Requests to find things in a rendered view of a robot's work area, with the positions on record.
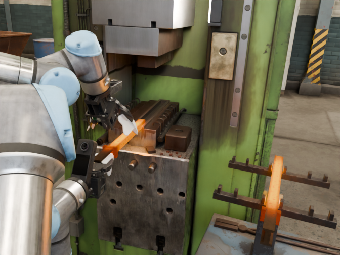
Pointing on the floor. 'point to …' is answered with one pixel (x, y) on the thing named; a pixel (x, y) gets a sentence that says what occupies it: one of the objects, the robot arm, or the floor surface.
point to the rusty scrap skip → (13, 42)
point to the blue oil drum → (43, 47)
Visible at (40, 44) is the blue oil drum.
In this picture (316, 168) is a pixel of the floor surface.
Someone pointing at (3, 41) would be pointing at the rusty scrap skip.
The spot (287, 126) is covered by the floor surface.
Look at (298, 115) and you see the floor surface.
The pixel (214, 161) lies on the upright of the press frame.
